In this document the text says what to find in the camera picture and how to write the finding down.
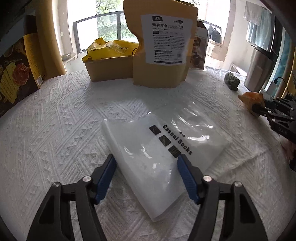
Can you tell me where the yellow snack packet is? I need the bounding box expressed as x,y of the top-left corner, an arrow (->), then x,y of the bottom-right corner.
82,38 -> 139,63

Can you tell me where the small brown cardboard tray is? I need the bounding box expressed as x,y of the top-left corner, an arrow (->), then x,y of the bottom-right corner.
84,56 -> 133,82

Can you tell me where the black cable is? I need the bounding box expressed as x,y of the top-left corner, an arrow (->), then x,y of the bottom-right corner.
273,77 -> 292,95

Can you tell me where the dark snack box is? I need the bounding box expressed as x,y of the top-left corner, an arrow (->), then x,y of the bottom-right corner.
1,15 -> 47,115

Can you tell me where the orange brown paper scrap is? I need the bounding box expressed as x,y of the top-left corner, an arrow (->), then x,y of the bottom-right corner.
238,92 -> 265,118

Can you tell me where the person's hand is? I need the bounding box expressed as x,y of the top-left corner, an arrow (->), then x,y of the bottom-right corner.
280,136 -> 295,164

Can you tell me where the yellow curtain left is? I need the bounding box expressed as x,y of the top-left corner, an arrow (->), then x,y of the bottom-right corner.
36,1 -> 66,79

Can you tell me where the kraft paper pouch with label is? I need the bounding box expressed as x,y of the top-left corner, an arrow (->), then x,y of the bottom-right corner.
123,0 -> 198,88

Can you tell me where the small grey figurine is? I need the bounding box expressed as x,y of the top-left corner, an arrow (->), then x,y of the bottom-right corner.
224,72 -> 240,91

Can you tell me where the steel thermos cup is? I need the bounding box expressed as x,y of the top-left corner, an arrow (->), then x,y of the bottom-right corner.
244,47 -> 278,92

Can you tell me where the small printed carton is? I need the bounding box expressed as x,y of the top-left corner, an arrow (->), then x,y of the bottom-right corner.
190,21 -> 208,70

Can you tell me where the white textured tablecloth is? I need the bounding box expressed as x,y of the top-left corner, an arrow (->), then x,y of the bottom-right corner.
1,68 -> 295,240

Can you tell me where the casual socks plastic bag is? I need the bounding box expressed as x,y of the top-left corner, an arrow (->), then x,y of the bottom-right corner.
102,102 -> 231,221

